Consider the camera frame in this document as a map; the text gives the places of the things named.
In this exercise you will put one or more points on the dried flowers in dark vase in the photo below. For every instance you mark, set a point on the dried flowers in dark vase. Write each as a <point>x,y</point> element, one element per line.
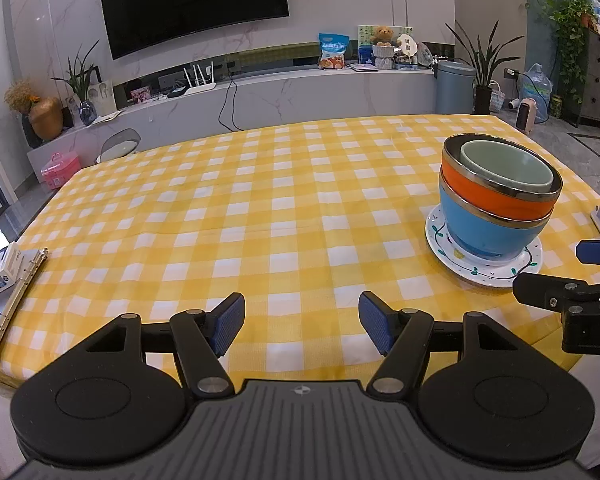
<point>20,95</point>

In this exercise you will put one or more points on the wall power socket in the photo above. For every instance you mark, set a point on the wall power socket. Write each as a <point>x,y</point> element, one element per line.
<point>511,73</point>

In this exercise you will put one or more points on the white plate with fruit drawings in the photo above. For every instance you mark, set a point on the white plate with fruit drawings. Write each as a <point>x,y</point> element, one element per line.
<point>495,271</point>

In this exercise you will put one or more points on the green picture book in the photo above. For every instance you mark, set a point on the green picture book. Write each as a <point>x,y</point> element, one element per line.
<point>365,45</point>

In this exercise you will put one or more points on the pink space heater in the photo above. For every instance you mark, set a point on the pink space heater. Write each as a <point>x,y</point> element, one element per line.
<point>526,116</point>

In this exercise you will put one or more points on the flat white book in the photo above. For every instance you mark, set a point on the flat white book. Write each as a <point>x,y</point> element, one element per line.
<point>364,67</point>

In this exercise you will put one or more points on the green tin can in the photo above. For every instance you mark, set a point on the green tin can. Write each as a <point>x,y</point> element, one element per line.
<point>557,106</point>

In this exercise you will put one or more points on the white marble television console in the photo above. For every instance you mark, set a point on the white marble television console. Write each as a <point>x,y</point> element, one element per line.
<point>305,100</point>

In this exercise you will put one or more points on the green plant in blue vase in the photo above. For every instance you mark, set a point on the green plant in blue vase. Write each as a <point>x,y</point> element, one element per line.
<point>86,112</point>

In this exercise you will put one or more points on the yellow checked tablecloth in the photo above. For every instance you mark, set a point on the yellow checked tablecloth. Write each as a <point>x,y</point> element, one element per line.
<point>280,210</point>

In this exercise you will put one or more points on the grey patterned hand fan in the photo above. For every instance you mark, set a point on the grey patterned hand fan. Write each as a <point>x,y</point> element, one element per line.
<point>425,54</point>

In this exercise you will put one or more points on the pink plastic storage box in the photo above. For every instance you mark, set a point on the pink plastic storage box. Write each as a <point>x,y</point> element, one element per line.
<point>60,172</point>

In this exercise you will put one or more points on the leafy pothos plant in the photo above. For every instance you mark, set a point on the leafy pothos plant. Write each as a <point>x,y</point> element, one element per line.
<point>570,25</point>

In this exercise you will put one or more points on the blue snack bag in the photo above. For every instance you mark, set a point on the blue snack bag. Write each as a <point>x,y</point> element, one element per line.
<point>334,52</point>

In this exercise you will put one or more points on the white round hand fan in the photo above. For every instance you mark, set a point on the white round hand fan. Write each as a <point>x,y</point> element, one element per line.
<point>406,44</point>

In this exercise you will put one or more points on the grey round stool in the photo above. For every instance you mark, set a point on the grey round stool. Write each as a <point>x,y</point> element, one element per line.
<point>120,146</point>

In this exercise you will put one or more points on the tall potted green plant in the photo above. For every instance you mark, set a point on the tall potted green plant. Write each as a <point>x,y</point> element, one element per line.
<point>482,100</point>

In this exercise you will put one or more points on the green ceramic bowl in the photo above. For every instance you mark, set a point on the green ceramic bowl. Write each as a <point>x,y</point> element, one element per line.
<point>505,170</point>

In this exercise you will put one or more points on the white wrapped pot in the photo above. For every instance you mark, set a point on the white wrapped pot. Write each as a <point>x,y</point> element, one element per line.
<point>384,57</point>

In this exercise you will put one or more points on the white wifi router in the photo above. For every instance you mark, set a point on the white wifi router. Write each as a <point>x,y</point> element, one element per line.
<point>200,89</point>

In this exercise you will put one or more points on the papers on console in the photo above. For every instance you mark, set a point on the papers on console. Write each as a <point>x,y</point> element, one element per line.
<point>105,118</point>

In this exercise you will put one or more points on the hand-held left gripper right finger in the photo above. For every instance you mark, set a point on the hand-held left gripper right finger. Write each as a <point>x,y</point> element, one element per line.
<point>376,325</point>

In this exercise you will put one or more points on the orange steel-lined bowl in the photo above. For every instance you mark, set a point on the orange steel-lined bowl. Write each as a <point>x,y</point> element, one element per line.
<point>490,203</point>

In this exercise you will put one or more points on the white cardboard box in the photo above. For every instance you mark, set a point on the white cardboard box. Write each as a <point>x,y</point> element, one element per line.
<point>2,272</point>

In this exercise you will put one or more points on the blue-grey trash can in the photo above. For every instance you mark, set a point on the blue-grey trash can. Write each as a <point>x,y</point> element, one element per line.
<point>455,90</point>

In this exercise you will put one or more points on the black wall television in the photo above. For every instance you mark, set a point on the black wall television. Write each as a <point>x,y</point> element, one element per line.
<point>195,0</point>

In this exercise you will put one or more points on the brown teddy bear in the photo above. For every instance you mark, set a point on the brown teddy bear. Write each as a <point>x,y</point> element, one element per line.
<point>382,36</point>

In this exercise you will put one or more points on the white woven basket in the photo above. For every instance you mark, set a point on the white woven basket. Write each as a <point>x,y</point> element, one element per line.
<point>496,100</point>

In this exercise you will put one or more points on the large blue water jug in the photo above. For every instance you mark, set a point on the large blue water jug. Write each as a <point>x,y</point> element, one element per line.
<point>537,90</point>

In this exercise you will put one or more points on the blue steel-lined bowl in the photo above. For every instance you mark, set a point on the blue steel-lined bowl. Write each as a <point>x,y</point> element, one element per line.
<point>480,230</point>

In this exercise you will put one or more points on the white drawing card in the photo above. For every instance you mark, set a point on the white drawing card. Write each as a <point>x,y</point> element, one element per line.
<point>102,97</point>

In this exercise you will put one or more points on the gold round vase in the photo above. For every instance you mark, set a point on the gold round vase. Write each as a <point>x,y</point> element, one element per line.
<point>46,120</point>

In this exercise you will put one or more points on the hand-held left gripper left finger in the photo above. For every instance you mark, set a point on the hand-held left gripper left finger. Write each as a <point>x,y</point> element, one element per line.
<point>227,325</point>

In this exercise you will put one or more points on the pink photo card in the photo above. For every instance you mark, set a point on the pink photo card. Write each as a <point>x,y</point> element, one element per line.
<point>140,95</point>

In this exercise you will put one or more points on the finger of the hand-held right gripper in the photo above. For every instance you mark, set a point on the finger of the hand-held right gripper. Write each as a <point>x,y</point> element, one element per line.
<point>597,251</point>
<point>535,290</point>

